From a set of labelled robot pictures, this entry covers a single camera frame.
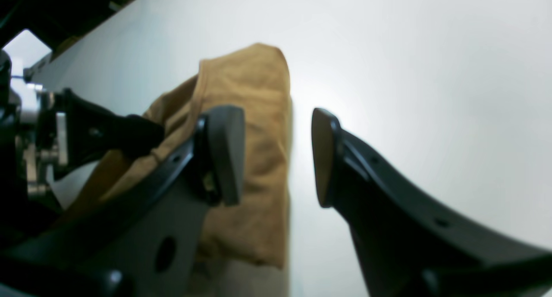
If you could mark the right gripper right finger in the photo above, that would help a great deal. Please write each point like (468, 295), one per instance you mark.
(407, 243)

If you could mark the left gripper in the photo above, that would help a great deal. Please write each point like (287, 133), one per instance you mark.
(45, 137)

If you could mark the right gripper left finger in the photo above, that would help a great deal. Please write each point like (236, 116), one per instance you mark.
(141, 243)

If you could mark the brown t-shirt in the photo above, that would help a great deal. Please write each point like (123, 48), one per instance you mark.
(255, 78)

